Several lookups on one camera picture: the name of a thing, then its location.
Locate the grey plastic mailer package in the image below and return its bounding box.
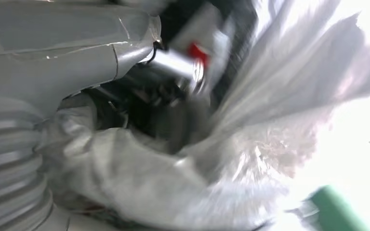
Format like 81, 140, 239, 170
41, 0, 370, 231

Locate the green conveyor belt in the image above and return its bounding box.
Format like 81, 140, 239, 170
300, 185, 370, 231

